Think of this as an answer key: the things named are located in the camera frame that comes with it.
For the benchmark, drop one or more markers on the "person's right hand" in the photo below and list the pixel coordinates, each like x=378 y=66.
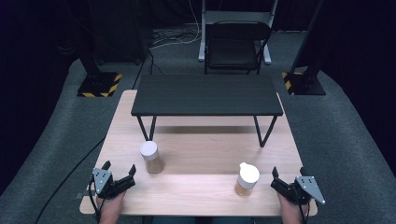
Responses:
x=289 y=211

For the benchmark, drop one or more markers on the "brown powder jar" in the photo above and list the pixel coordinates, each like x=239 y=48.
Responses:
x=151 y=157

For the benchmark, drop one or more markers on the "black folding chair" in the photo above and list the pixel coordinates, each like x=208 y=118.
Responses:
x=235 y=46

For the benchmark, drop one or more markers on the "white metal stand frame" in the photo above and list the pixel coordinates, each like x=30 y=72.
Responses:
x=204 y=34

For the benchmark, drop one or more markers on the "black shelf rack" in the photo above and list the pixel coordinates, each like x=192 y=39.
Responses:
x=207 y=95

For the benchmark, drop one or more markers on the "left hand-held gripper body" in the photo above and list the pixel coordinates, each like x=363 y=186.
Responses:
x=106 y=183

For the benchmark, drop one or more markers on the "orange powder jar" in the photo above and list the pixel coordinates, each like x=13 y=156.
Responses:
x=247 y=180

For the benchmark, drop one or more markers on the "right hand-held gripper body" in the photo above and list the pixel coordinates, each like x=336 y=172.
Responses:
x=303 y=188

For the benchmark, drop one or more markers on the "person's left hand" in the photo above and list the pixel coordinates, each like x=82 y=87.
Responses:
x=110 y=208

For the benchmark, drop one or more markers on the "black stand with striped base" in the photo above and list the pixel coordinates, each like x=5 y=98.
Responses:
x=306 y=82
x=99 y=84

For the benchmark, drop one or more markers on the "grey table bracket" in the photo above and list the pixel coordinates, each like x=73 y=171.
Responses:
x=80 y=195

